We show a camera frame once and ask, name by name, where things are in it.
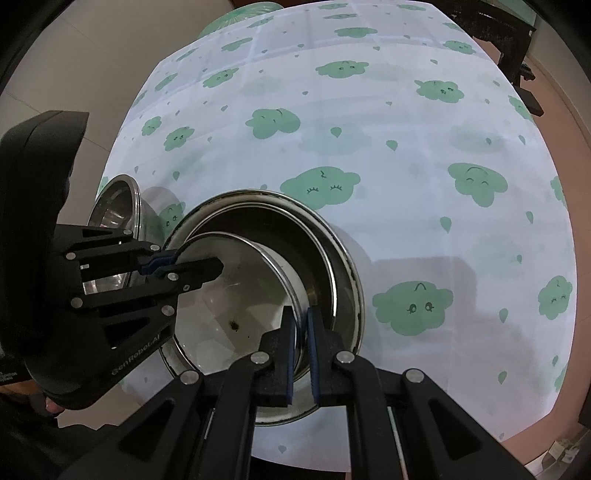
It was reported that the cloud print tablecloth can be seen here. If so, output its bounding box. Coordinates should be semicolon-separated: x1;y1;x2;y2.
95;2;578;474

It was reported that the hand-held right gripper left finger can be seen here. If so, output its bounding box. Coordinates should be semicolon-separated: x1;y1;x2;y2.
60;307;297;480

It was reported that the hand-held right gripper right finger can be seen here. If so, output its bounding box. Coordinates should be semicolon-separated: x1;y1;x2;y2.
306;307;536;480

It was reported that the small stainless steel bowl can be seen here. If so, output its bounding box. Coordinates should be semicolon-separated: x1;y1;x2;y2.
87;174;145;296

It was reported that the person's left forearm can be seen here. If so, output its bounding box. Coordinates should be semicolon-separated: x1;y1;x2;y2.
0;385;98;480

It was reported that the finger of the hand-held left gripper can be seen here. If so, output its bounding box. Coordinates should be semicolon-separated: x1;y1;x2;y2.
58;225;177;278
71;257;225;325

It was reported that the large stainless steel bowl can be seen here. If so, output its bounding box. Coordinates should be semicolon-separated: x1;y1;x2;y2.
168;194;345;407
164;191;361;416
159;188;366;424

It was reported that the large white enamel bowl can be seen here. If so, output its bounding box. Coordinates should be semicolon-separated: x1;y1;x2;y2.
158;232;309;403

